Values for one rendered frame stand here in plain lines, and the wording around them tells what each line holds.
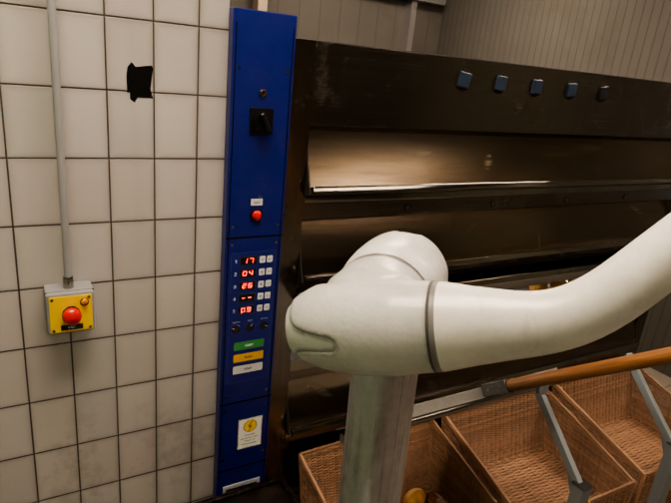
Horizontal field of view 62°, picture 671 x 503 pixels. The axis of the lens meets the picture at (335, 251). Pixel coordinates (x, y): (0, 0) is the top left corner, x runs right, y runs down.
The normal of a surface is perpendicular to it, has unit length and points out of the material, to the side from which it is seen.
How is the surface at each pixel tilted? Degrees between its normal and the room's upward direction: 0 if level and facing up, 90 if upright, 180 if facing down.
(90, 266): 90
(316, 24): 90
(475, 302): 36
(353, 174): 70
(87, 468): 90
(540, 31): 90
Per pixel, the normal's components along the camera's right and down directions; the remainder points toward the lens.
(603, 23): -0.84, 0.10
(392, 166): 0.49, -0.01
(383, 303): -0.33, -0.55
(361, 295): -0.30, -0.74
